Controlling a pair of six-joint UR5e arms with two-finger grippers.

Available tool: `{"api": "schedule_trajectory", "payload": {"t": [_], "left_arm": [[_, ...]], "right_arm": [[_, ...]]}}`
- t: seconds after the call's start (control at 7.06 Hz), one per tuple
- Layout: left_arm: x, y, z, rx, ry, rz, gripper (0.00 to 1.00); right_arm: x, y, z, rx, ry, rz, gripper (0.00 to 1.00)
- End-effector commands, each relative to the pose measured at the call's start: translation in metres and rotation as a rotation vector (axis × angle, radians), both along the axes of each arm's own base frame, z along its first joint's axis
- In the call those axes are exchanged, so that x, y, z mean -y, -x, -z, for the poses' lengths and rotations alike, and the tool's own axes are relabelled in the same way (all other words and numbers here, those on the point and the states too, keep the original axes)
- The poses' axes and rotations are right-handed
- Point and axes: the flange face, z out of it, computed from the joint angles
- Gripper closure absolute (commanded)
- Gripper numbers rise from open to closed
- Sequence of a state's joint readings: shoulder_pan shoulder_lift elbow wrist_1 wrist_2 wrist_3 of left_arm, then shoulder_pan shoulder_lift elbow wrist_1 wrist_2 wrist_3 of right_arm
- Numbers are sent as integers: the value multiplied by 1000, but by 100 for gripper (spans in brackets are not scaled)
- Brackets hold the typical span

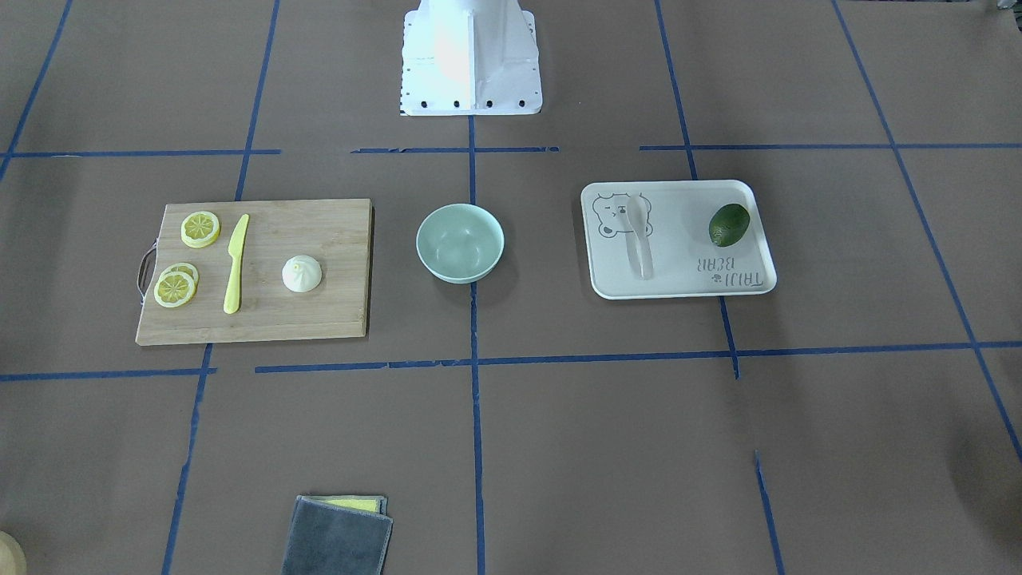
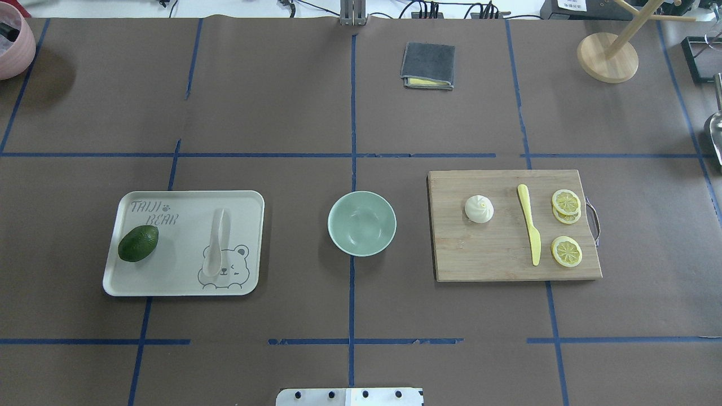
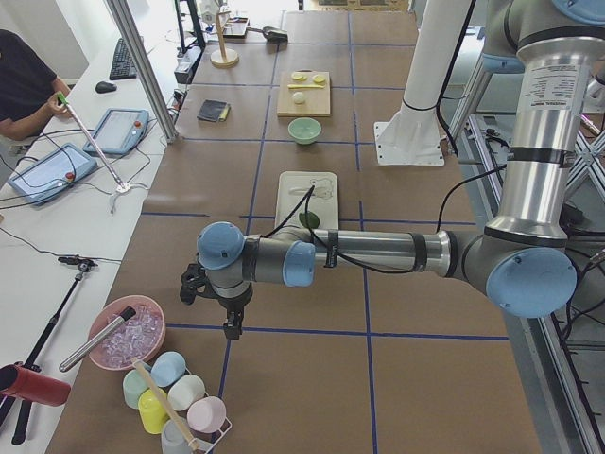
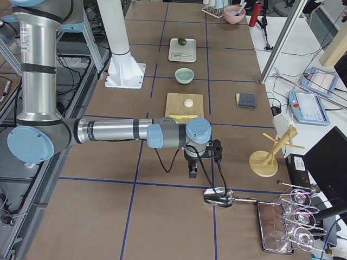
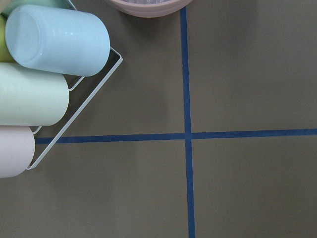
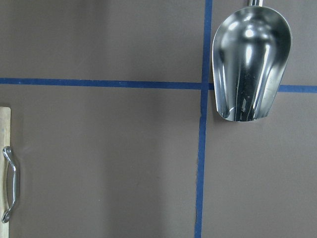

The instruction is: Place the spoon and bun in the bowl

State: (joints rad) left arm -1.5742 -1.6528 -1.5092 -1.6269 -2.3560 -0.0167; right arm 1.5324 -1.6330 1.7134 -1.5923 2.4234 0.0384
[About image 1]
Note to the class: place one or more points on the yellow sponge cloth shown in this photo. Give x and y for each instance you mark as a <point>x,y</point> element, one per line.
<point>363,503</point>

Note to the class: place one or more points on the dark green avocado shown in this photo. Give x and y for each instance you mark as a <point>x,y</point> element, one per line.
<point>728,225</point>

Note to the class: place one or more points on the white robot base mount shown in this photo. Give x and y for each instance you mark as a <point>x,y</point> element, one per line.
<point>470,58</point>

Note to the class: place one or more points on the light green bowl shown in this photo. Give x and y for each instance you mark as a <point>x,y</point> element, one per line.
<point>460,243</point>

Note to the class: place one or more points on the rear lower lemon slice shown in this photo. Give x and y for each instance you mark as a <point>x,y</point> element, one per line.
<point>185,268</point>

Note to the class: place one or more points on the beige round object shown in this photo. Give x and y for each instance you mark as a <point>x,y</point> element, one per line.
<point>13,560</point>

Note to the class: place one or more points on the white bear tray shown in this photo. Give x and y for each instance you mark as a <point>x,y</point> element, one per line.
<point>686,263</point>

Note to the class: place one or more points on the white steamed bun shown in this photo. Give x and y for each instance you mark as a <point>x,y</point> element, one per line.
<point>301,273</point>

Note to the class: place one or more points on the bamboo cutting board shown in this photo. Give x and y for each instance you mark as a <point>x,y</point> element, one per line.
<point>253,271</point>

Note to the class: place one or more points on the yellow plastic knife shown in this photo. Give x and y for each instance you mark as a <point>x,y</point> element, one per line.
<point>232,299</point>

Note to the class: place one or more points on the white plastic spoon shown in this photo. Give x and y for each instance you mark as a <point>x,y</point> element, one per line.
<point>638,218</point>

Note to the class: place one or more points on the upper lemon slice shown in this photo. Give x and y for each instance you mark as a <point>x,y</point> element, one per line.
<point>200,229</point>

